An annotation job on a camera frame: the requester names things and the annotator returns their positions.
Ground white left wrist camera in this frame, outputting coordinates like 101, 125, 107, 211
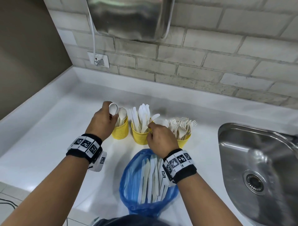
88, 151, 107, 172

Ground person's right hand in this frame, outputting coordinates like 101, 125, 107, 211
146, 122, 180, 159

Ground stack of white spoons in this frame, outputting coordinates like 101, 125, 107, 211
109, 102, 128, 127

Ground person's left hand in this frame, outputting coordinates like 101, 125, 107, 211
85, 101, 119, 142

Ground stainless steel wall appliance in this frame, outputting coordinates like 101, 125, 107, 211
86, 0, 175, 42

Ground black left wristband with markers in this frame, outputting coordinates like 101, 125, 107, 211
66, 133, 103, 165

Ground person's right forearm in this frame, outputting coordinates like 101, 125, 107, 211
177, 172, 244, 226

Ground stack of white forks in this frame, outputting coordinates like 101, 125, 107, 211
163, 117, 198, 141

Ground black right wristband with markers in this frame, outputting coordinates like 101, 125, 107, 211
162, 148, 197, 184

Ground person's left forearm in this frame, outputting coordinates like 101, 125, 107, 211
0, 155, 90, 226

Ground stack of white knives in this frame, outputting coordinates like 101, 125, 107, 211
130, 103, 151, 134

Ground black wristband with markers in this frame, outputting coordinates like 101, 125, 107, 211
162, 148, 197, 184
66, 133, 103, 165

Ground black floor cable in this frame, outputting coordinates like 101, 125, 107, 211
0, 199, 18, 208

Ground white plug with cable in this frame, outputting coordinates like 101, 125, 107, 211
87, 7, 105, 67

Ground white wall socket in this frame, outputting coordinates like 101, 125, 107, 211
87, 52, 110, 68

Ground blue plastic bag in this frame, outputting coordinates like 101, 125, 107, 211
119, 149, 180, 218

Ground stainless steel sink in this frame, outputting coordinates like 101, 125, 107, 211
218, 123, 298, 226

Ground person's dark shorts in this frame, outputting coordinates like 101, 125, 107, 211
93, 215, 173, 226

